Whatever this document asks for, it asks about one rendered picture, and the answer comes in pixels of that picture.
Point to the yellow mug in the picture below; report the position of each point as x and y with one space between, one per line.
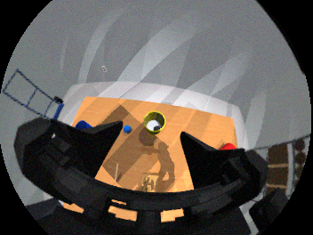
154 118

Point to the blue ball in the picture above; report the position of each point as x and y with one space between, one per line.
127 129

